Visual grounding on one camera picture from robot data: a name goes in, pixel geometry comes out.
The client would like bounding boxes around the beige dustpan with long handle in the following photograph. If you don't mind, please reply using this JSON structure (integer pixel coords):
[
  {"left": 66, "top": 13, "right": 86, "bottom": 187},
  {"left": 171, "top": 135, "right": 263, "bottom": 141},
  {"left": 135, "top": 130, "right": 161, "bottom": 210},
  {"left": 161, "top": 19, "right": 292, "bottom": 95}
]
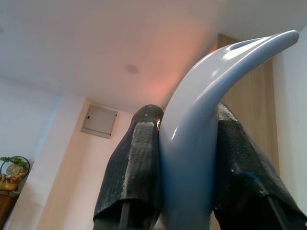
[{"left": 158, "top": 30, "right": 300, "bottom": 230}]

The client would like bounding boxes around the beige wall electrical panel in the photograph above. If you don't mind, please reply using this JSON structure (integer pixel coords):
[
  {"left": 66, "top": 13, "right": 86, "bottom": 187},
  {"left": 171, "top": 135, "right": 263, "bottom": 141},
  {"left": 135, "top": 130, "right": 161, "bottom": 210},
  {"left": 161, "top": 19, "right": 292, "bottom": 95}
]
[{"left": 80, "top": 103, "right": 118, "bottom": 139}]

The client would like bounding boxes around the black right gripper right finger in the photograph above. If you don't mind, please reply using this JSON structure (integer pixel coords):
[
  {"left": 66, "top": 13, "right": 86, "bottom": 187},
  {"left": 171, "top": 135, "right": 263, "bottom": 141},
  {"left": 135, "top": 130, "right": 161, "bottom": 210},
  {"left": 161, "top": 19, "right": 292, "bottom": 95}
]
[{"left": 213, "top": 103, "right": 307, "bottom": 230}]

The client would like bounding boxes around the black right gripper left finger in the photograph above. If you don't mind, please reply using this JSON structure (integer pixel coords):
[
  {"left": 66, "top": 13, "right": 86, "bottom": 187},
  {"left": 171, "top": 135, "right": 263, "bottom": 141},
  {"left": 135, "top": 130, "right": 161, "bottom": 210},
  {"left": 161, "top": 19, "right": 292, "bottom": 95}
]
[{"left": 93, "top": 103, "right": 165, "bottom": 230}]

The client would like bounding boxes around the round ornament with green leaves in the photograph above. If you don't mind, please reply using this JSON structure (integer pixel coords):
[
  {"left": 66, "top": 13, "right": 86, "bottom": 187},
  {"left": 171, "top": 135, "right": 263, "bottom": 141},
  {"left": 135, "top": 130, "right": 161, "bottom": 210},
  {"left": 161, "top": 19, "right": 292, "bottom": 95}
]
[{"left": 0, "top": 156, "right": 31, "bottom": 192}]

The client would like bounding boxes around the brown wooden door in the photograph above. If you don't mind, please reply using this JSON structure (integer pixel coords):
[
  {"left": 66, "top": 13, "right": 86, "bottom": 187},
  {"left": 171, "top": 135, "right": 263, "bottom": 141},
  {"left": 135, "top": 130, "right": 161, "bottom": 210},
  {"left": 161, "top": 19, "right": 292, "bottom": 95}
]
[{"left": 216, "top": 33, "right": 281, "bottom": 174}]

